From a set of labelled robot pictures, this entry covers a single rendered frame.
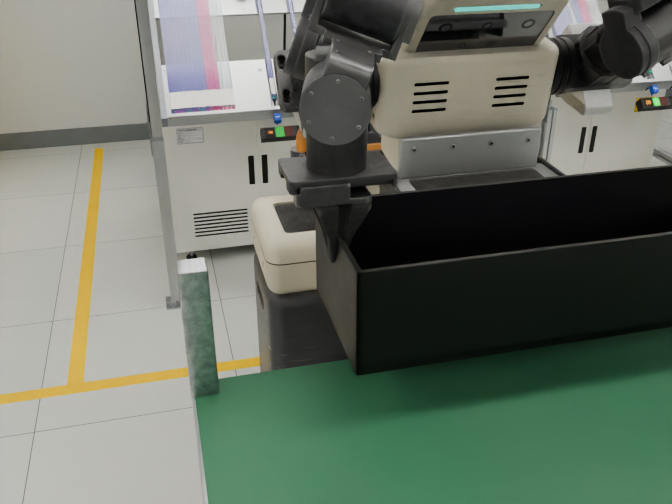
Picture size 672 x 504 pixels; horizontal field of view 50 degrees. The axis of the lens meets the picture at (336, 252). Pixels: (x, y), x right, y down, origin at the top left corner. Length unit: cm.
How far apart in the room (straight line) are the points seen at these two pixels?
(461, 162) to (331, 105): 55
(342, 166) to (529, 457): 33
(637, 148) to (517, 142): 246
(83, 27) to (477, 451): 391
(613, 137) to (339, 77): 295
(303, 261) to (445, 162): 44
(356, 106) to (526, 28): 54
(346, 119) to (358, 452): 32
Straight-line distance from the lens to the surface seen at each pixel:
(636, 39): 107
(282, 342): 150
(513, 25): 106
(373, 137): 165
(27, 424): 237
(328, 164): 66
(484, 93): 110
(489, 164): 112
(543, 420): 78
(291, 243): 140
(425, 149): 107
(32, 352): 267
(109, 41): 442
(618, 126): 346
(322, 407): 77
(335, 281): 73
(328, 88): 57
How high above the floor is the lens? 144
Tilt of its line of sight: 28 degrees down
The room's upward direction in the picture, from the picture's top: straight up
